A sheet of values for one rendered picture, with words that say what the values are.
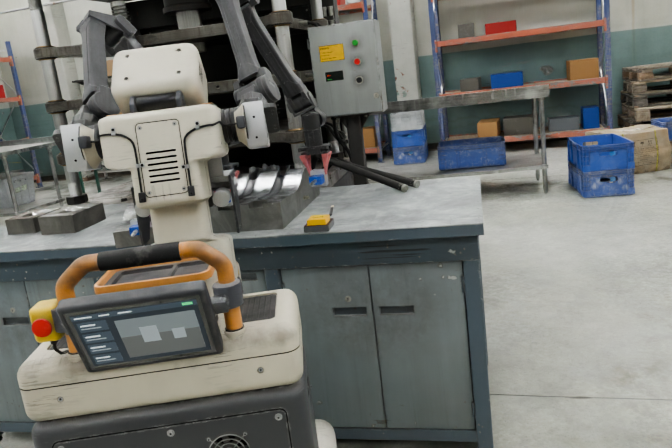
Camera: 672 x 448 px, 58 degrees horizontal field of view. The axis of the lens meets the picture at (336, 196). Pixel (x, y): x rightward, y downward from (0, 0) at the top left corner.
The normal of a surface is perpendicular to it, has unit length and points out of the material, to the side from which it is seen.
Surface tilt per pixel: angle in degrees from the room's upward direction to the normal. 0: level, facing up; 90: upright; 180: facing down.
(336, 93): 90
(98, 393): 90
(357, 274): 90
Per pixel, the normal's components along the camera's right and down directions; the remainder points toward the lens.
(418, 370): -0.21, 0.22
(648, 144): 0.15, 0.10
